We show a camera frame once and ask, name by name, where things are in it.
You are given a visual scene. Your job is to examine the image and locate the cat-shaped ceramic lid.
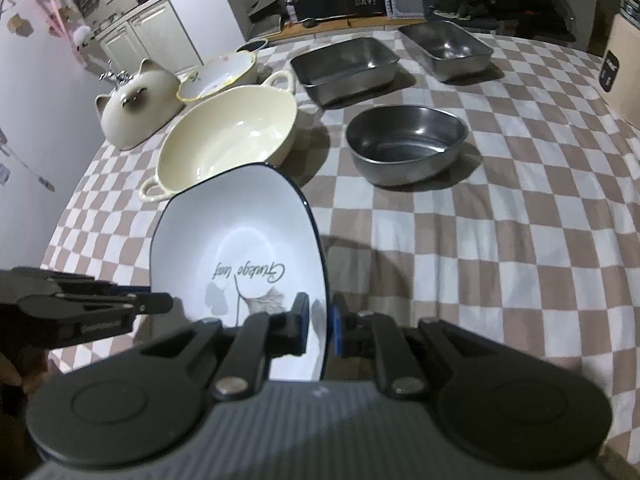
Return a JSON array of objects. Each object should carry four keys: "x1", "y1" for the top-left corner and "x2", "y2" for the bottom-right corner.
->
[{"x1": 95, "y1": 57, "x2": 187, "y2": 151}]

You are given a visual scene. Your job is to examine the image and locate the checkered tablecloth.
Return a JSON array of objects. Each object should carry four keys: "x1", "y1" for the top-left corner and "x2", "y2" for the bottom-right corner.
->
[{"x1": 40, "y1": 27, "x2": 640, "y2": 441}]

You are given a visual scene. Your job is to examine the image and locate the steel rectangular tray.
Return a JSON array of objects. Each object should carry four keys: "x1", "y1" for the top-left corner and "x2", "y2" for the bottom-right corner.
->
[
  {"x1": 398, "y1": 21, "x2": 495, "y2": 83},
  {"x1": 290, "y1": 37, "x2": 401, "y2": 109}
]

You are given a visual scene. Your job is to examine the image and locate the white blue-rimmed square plate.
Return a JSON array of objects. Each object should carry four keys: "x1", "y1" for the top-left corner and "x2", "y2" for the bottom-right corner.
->
[{"x1": 150, "y1": 164, "x2": 331, "y2": 383}]

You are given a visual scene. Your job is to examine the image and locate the steel round bowl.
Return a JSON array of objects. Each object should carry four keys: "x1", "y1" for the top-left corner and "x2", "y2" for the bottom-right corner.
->
[{"x1": 345, "y1": 105, "x2": 468, "y2": 187}]

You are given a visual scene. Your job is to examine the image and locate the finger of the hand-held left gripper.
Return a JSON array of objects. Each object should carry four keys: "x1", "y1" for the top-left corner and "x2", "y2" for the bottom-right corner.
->
[
  {"x1": 17, "y1": 292, "x2": 175, "y2": 318},
  {"x1": 10, "y1": 266, "x2": 152, "y2": 295}
]

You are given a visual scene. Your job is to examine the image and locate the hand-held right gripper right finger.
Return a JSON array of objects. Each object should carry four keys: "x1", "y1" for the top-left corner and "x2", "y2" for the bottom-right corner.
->
[{"x1": 330, "y1": 294, "x2": 502, "y2": 404}]

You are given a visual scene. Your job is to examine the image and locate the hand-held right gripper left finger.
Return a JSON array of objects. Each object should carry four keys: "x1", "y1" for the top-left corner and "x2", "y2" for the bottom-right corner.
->
[{"x1": 132, "y1": 292, "x2": 311, "y2": 404}]

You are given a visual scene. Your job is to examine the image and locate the cream two-handled bowl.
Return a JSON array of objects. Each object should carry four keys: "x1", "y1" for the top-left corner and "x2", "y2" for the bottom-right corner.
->
[{"x1": 139, "y1": 71, "x2": 299, "y2": 204}]

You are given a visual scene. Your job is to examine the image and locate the white kitchen cabinet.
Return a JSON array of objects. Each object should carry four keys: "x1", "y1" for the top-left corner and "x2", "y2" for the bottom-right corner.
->
[{"x1": 100, "y1": 0, "x2": 198, "y2": 78}]

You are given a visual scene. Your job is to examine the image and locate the grey box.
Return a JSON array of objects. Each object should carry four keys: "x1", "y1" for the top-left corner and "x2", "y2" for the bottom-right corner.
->
[{"x1": 248, "y1": 0, "x2": 288, "y2": 36}]

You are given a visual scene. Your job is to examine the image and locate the chrome faucet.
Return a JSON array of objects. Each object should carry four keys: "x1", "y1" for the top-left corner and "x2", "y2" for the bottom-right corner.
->
[{"x1": 100, "y1": 60, "x2": 132, "y2": 83}]

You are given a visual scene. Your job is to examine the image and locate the floral yellow-rimmed bowl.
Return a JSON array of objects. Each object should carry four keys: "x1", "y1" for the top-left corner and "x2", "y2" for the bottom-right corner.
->
[{"x1": 177, "y1": 50, "x2": 258, "y2": 103}]

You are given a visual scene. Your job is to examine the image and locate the beige container with black label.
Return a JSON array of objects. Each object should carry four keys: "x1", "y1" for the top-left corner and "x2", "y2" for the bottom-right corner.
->
[{"x1": 595, "y1": 12, "x2": 640, "y2": 128}]

